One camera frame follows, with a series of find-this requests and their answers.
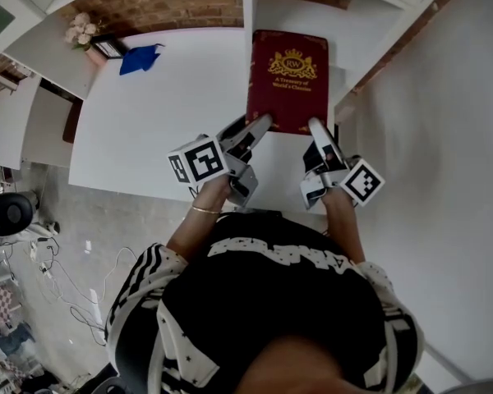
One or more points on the pink vase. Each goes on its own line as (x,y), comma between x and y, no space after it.
(93,55)

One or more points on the pale pink flower bunch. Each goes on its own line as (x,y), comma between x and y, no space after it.
(81,31)

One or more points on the white low table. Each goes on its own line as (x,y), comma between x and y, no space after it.
(12,129)

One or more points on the person's torso black white shirt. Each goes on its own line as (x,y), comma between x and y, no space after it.
(271,302)

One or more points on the black picture frame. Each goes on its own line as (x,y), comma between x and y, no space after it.
(109,47)

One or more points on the white side shelf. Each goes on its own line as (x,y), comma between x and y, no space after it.
(45,60)

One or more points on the white desk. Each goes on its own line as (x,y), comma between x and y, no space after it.
(156,117)

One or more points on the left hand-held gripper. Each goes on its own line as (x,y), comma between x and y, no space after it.
(203,160)

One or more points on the person's left forearm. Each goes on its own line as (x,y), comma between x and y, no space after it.
(197,228)

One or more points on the black padded headrest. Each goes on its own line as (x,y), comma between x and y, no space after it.
(12,213)

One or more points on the blue cloth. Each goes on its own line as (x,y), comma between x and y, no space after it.
(139,60)

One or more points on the person's right forearm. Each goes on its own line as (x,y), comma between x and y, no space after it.
(345,228)

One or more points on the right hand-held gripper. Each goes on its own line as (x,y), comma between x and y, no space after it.
(361,182)

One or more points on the dark red gold-print book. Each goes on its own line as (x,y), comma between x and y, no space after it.
(287,105)

